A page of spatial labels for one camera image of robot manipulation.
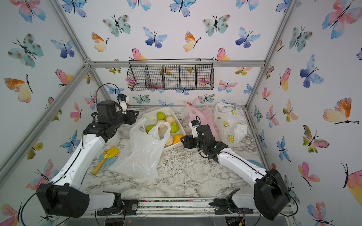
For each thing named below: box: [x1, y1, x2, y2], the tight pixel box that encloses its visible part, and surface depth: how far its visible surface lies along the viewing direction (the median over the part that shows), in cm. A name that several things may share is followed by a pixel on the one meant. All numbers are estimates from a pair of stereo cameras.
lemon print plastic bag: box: [213, 102, 248, 147], surface depth 103 cm
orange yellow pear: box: [172, 134, 184, 145], surface depth 97 cm
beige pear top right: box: [165, 115, 176, 125], surface depth 106 cm
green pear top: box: [156, 111, 166, 122], surface depth 110 cm
